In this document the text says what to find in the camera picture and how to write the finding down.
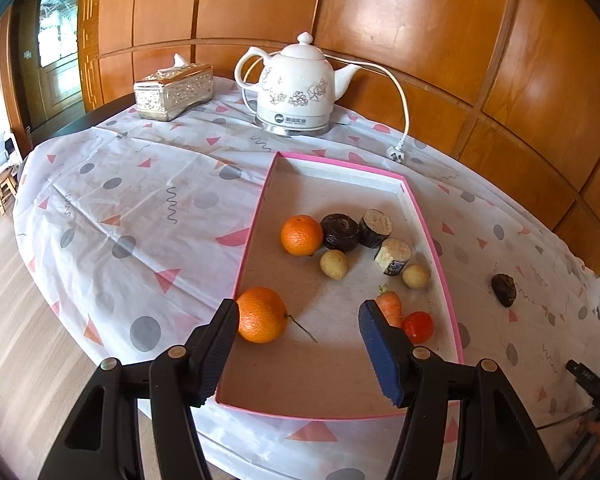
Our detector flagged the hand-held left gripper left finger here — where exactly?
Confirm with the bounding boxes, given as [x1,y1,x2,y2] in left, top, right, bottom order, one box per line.
[37,298,241,480]

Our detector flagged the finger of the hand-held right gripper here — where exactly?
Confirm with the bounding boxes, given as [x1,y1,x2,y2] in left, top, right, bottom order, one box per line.
[566,359,600,397]

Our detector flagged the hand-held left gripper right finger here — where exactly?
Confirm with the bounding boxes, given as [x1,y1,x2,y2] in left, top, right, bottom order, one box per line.
[358,299,561,480]

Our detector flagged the small carrot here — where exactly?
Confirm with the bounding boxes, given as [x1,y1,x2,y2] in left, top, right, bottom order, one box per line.
[376,285,405,328]

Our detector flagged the small red tomato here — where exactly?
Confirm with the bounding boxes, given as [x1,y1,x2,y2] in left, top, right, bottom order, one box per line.
[402,311,435,343]

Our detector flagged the large orange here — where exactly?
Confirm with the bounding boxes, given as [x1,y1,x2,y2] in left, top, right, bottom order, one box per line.
[236,287,318,345]
[280,214,323,257]

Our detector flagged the pink-edged shallow cardboard tray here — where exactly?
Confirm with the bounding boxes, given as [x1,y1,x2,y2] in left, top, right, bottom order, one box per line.
[215,151,465,420]

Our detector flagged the small yellow round fruit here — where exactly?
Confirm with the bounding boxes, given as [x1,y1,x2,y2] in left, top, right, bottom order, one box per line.
[320,250,349,280]
[402,263,431,291]

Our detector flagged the cut sugarcane piece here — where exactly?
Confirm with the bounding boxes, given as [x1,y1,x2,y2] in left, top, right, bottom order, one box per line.
[357,208,394,249]
[374,238,412,277]

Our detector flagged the small dark wrinkled lump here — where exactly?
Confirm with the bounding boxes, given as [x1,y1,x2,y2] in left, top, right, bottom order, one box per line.
[491,273,518,308]

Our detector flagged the dark round fruit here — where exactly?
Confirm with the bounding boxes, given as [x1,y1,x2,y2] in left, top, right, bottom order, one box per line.
[321,213,361,253]

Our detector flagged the white patterned tablecloth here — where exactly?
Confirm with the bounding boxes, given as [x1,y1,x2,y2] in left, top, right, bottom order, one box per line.
[12,77,600,466]

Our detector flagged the silver kettle base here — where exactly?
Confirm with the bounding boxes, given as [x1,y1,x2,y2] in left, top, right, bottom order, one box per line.
[254,112,332,137]

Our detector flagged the ornate silver tissue box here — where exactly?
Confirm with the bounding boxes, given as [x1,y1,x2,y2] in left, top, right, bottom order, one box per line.
[133,63,215,122]

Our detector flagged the small wooden stool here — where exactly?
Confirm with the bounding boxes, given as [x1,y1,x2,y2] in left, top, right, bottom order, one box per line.
[0,170,20,216]

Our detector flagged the white floral ceramic kettle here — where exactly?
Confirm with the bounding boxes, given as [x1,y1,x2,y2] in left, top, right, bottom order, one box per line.
[234,31,363,128]

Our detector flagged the wooden door with glass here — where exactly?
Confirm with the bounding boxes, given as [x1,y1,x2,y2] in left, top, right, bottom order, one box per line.
[10,0,86,131]

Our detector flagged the white power cord with plug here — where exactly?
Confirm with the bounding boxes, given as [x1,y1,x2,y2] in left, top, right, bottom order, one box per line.
[239,52,411,165]

